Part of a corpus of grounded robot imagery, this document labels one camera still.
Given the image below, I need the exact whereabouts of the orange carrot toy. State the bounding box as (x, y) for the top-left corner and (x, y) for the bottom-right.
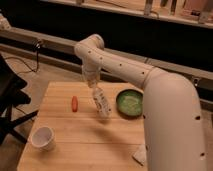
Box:
(71, 96), (78, 112)

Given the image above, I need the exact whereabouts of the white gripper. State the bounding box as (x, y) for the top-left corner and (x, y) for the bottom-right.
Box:
(82, 64), (100, 88)

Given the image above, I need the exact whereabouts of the green round plate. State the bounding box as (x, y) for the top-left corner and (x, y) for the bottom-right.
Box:
(116, 89), (143, 117)

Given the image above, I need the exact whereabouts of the white paper cup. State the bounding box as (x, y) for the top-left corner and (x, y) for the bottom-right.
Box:
(30, 126), (55, 151)

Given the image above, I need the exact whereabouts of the white cloth piece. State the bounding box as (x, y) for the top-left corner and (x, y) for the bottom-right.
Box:
(132, 144), (146, 166)

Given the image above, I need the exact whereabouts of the black chair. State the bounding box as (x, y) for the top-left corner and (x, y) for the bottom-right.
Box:
(0, 54), (38, 145)

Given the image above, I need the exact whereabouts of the wooden table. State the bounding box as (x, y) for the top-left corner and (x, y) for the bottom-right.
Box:
(18, 82), (147, 171)

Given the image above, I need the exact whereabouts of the black cable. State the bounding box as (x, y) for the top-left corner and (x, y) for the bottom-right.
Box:
(3, 41), (43, 75)

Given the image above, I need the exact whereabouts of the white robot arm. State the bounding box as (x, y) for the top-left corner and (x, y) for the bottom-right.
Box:
(74, 34), (207, 171)

